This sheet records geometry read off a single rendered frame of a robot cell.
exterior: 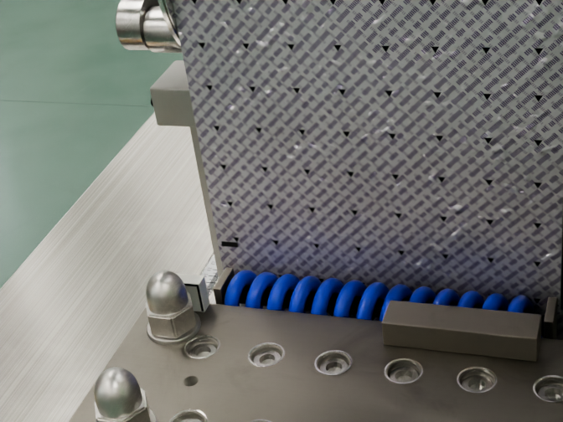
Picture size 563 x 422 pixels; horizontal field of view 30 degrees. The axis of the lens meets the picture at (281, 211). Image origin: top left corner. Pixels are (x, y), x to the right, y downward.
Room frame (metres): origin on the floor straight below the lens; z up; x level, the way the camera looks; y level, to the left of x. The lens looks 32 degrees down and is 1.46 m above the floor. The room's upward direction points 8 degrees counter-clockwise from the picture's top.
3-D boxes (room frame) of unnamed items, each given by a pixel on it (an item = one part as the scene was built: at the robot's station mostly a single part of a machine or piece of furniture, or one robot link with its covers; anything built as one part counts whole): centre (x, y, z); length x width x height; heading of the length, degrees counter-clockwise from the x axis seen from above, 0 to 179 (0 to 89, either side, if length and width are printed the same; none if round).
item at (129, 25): (0.74, 0.08, 1.18); 0.04 x 0.02 x 0.04; 157
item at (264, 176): (0.58, -0.06, 1.11); 0.23 x 0.01 x 0.18; 67
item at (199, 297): (0.58, 0.07, 1.04); 0.02 x 0.01 x 0.02; 67
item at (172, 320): (0.56, 0.08, 1.05); 0.04 x 0.04 x 0.04
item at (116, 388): (0.47, 0.11, 1.05); 0.04 x 0.04 x 0.04
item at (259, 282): (0.56, -0.06, 1.03); 0.21 x 0.04 x 0.03; 67
